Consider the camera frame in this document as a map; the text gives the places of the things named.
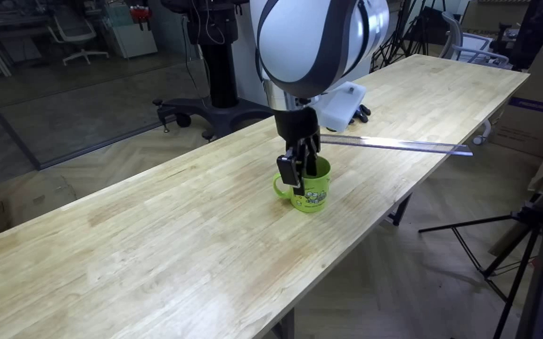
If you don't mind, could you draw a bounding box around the white office chair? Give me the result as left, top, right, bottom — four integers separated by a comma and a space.
49, 6, 110, 67

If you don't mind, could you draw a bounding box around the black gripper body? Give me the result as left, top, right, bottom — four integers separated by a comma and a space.
274, 108, 321, 153

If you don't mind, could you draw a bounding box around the long metal ruler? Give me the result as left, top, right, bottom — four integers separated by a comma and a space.
321, 134, 474, 157

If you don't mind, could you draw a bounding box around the cardboard box with purple tape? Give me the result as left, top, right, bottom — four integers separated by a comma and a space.
489, 27, 543, 161

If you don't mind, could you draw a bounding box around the green plastic mug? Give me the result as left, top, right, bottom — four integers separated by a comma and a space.
272, 157, 332, 214

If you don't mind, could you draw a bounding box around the black tripod stand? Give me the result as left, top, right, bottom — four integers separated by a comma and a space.
421, 206, 543, 339

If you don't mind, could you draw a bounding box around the black wheeled pedestal stand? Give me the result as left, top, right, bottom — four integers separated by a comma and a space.
155, 0, 272, 140

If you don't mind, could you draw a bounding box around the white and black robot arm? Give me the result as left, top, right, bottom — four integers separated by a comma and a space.
253, 0, 391, 197

